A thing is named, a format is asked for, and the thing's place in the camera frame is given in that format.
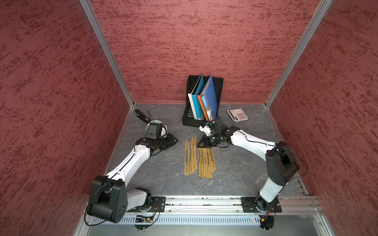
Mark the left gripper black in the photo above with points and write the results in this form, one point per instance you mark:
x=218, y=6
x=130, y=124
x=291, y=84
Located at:
x=171, y=142

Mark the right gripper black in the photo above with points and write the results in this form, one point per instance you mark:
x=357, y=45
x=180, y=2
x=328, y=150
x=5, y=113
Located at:
x=207, y=144

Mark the paper straw eleventh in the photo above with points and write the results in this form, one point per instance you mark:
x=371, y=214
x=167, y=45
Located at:
x=202, y=155

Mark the green metal cup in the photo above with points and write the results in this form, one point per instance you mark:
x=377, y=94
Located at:
x=152, y=122

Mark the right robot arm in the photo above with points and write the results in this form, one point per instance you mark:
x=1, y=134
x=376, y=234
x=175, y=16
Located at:
x=281, y=163

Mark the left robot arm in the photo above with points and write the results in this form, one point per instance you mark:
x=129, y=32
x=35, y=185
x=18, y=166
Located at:
x=109, y=199

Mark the black mesh file holder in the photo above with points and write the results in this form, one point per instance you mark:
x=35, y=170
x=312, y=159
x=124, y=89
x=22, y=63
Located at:
x=188, y=118

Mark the teal book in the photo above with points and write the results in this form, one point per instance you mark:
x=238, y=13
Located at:
x=194, y=91

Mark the black stapler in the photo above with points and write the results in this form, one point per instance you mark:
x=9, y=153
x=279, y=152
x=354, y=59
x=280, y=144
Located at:
x=142, y=117

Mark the pink calculator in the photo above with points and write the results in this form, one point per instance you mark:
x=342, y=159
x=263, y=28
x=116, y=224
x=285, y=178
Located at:
x=237, y=115

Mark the orange book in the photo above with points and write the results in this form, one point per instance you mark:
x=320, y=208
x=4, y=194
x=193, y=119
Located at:
x=202, y=105

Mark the white book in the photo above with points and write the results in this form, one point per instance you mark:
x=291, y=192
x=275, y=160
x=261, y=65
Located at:
x=193, y=79

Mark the blue folder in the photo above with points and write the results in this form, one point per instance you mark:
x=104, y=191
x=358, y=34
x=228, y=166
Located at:
x=210, y=100

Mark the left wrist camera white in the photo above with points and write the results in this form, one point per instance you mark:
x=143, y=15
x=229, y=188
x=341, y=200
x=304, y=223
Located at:
x=162, y=130

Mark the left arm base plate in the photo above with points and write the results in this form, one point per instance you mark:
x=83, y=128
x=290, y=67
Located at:
x=157, y=203

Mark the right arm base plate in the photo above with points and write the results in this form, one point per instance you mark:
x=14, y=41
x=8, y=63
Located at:
x=258, y=205

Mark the aluminium front rail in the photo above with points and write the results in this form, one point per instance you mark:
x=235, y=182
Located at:
x=222, y=205

